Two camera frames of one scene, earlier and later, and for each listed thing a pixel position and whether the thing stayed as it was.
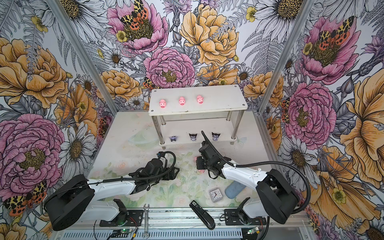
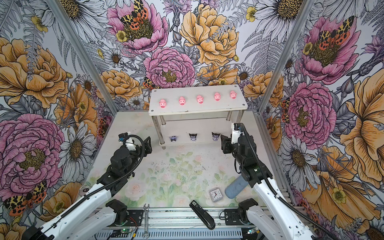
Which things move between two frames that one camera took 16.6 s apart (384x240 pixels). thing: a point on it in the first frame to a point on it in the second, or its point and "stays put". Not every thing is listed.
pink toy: (200, 99) stays put
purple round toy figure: (173, 138) stays put
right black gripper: (198, 163) to (226, 144)
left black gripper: (172, 176) to (147, 147)
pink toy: (162, 103) stays put
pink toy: (182, 100) stays put
